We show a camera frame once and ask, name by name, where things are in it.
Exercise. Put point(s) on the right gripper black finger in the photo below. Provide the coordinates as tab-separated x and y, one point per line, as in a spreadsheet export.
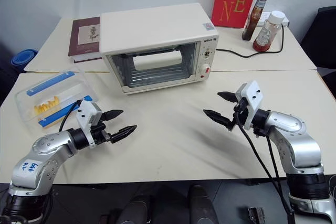
219	118
229	96

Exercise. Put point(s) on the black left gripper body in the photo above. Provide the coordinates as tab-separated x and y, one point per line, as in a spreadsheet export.
99	132

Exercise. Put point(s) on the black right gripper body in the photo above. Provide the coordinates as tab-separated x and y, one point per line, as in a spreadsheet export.
241	111

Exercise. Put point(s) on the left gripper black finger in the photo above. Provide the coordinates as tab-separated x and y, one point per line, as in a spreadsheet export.
113	114
123	132

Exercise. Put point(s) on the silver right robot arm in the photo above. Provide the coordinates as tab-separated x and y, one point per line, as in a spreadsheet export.
296	142

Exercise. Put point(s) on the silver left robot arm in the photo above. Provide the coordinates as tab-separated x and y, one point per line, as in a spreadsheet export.
50	142

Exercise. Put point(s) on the glass oven door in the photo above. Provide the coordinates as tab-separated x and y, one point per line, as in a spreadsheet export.
153	83

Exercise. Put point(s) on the clear plastic food container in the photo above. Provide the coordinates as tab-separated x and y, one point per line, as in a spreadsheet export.
29	103

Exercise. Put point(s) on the cream toaster oven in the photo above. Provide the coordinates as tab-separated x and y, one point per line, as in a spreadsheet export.
147	27

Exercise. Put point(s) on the blue container latch strip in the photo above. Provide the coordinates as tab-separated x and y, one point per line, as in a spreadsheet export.
56	115
50	82

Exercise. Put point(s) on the yellow french fries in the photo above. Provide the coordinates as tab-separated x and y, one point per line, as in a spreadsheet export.
47	105

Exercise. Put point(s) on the red ketchup bottle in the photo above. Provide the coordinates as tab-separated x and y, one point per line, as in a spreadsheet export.
265	36

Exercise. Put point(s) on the brown sauce bottle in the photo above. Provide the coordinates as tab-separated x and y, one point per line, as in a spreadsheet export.
252	22

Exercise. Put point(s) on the maroon hardcover book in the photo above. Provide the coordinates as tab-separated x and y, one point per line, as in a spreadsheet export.
84	37

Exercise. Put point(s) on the blue rolled mat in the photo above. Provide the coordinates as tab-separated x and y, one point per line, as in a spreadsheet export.
23	57

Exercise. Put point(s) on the black chair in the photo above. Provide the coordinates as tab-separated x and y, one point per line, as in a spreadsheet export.
321	37

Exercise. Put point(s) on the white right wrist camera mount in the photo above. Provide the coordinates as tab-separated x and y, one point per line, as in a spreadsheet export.
253	98

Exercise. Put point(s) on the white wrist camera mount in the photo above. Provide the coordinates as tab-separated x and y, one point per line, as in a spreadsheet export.
253	98
86	111

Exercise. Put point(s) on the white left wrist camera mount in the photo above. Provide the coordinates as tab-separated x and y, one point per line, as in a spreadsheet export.
86	111

